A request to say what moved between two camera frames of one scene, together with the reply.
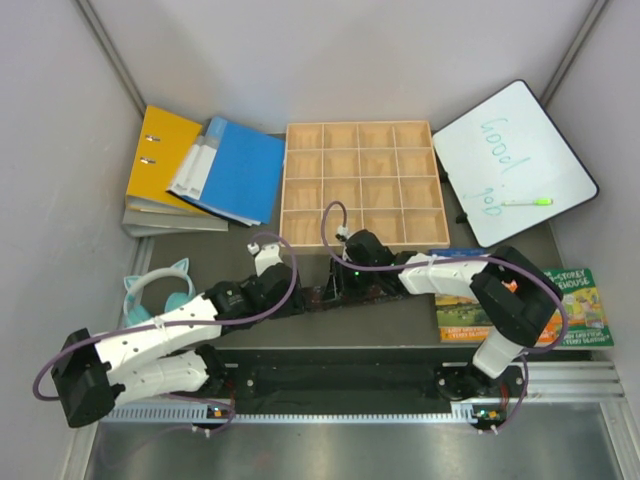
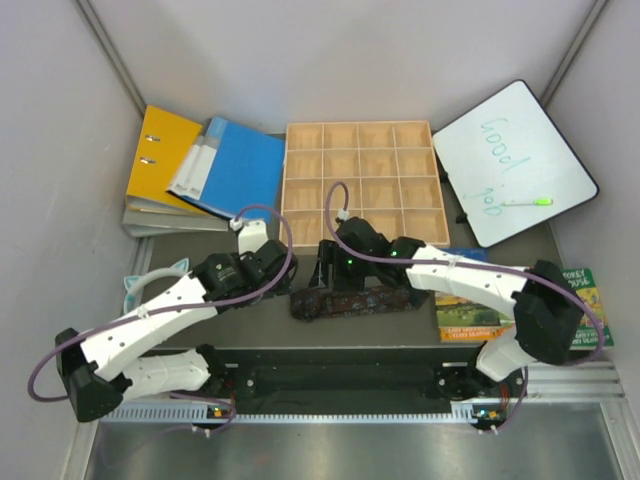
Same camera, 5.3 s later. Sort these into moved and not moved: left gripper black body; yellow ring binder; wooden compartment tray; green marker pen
Moved: left gripper black body
Not moved: wooden compartment tray; yellow ring binder; green marker pen
